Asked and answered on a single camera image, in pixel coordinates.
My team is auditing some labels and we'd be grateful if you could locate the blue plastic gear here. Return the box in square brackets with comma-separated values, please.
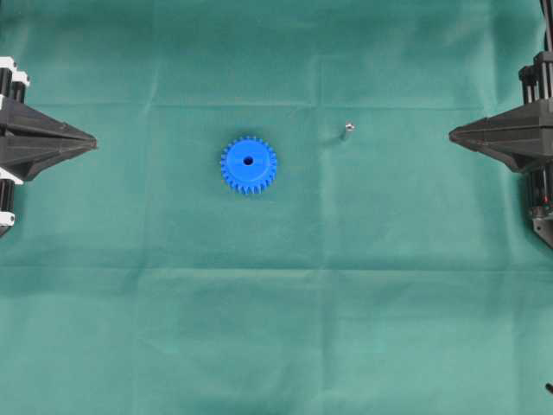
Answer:
[219, 136, 277, 195]

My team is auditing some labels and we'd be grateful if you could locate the left gripper rail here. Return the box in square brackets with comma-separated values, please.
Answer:
[0, 55, 99, 239]

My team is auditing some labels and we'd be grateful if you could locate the green table cloth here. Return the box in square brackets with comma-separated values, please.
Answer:
[1, 1, 552, 414]

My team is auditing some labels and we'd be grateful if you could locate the small silver metal shaft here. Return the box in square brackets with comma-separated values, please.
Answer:
[340, 122, 356, 141]

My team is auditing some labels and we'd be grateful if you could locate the right gripper rail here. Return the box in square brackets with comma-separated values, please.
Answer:
[448, 49, 553, 251]

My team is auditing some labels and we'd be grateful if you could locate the black cable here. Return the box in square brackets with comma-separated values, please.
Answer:
[537, 0, 553, 55]

